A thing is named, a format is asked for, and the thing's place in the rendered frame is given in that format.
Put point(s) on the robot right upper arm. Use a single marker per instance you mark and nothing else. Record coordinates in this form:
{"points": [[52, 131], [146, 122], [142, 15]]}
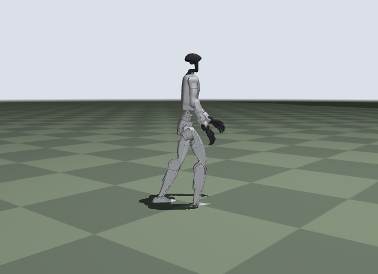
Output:
{"points": [[192, 82]]}

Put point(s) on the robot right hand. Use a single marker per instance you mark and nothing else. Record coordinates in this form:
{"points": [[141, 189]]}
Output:
{"points": [[209, 133]]}

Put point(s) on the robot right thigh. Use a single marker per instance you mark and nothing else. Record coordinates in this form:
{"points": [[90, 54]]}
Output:
{"points": [[196, 145]]}

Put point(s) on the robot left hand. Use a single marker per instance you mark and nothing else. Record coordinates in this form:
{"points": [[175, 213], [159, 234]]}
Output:
{"points": [[217, 123]]}

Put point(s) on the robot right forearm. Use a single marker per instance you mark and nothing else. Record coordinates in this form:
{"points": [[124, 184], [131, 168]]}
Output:
{"points": [[199, 115]]}

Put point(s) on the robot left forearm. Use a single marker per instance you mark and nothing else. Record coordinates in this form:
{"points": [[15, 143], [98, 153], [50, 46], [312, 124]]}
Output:
{"points": [[205, 115]]}

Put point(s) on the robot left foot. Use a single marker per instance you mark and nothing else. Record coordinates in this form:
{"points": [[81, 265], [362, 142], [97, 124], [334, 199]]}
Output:
{"points": [[162, 200]]}

